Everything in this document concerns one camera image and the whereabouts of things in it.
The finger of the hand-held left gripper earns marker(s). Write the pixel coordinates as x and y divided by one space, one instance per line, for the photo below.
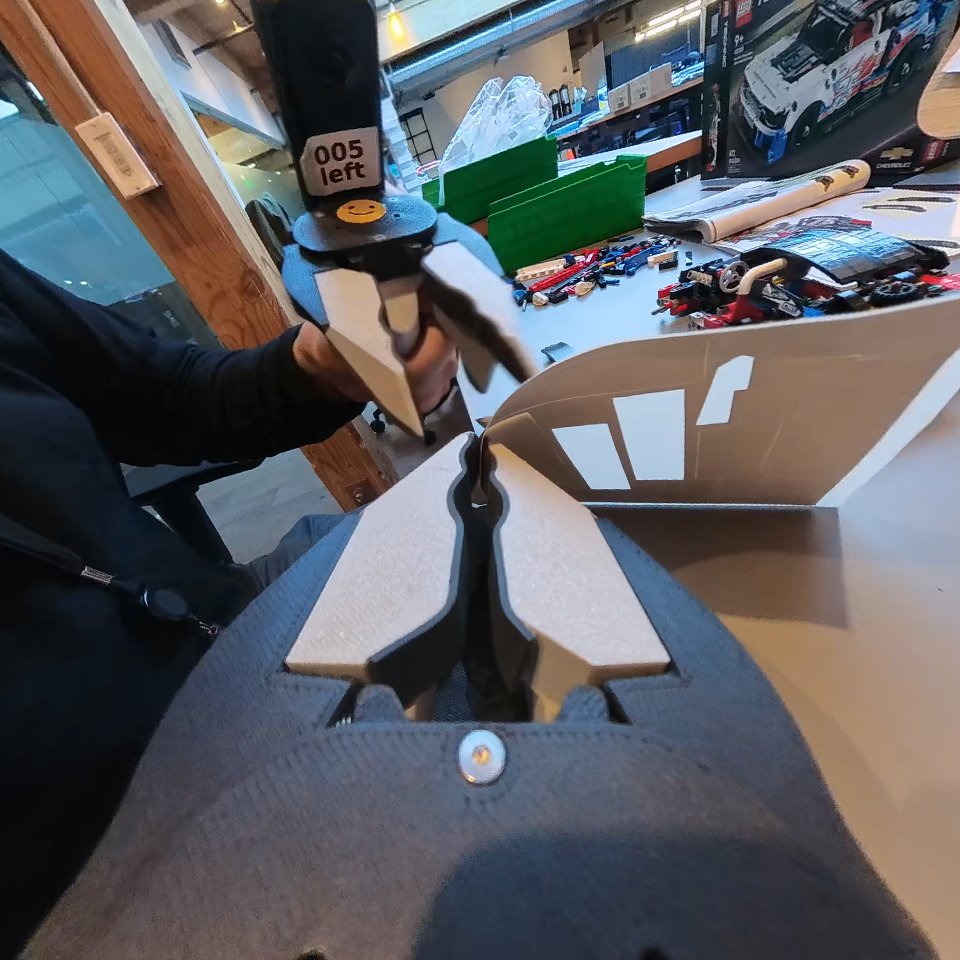
472 300
360 330

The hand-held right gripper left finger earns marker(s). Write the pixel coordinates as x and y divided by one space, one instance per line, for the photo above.
382 592

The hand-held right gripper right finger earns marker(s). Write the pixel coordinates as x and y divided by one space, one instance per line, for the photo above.
577 592

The holographic sticker sheet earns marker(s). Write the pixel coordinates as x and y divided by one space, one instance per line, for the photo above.
750 360

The toy brick car model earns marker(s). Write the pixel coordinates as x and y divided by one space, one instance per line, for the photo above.
825 255

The wood-edged white desk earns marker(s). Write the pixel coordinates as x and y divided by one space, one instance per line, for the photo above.
637 150

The person's left hand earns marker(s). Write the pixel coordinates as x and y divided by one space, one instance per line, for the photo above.
435 367

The green plastic bin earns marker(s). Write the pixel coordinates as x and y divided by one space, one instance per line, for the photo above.
562 217
495 180

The pile of loose toy bricks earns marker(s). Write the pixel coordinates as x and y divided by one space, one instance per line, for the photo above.
592 270

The clear plastic bag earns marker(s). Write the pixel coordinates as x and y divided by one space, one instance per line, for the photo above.
495 112

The wooden table leg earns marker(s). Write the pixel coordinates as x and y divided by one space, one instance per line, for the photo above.
187 247

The black chair armrest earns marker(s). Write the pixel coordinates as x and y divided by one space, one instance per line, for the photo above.
187 487

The open instruction booklet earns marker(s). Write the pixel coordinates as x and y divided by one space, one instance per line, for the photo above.
750 214

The toy car set box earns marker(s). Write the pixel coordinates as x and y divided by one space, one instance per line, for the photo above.
825 82

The wooden document stand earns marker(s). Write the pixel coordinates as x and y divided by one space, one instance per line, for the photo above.
941 97

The white wall plate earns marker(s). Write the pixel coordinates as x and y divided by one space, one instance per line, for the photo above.
120 154

